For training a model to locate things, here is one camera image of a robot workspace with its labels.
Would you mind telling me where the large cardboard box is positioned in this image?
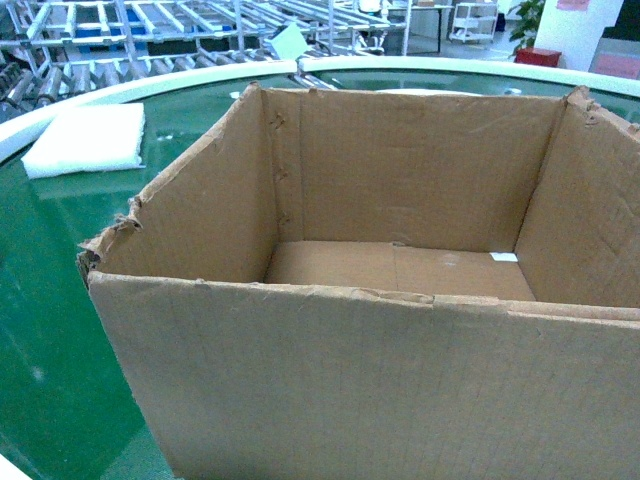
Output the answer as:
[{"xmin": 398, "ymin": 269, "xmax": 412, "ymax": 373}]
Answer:
[{"xmin": 80, "ymin": 84, "xmax": 639, "ymax": 479}]

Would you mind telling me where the green round conveyor table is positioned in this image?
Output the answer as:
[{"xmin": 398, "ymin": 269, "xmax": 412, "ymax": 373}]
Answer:
[{"xmin": 1, "ymin": 61, "xmax": 343, "ymax": 479}]

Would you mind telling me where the white foam pad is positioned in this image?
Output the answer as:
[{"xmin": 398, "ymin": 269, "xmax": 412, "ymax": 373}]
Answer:
[{"xmin": 22, "ymin": 103, "xmax": 145, "ymax": 179}]

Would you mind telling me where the white wheeled cart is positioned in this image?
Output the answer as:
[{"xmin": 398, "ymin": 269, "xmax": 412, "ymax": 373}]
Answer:
[{"xmin": 449, "ymin": 1, "xmax": 498, "ymax": 43}]

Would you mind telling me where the red cabinet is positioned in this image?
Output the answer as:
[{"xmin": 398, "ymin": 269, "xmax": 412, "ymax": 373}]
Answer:
[{"xmin": 514, "ymin": 47, "xmax": 562, "ymax": 68}]

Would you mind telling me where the green potted plant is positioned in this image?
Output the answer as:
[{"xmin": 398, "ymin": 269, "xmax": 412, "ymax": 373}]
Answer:
[{"xmin": 509, "ymin": 0, "xmax": 546, "ymax": 54}]

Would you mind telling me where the grey roller rack frame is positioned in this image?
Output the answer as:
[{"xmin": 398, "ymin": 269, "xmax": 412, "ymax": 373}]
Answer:
[{"xmin": 1, "ymin": 1, "xmax": 412, "ymax": 120}]

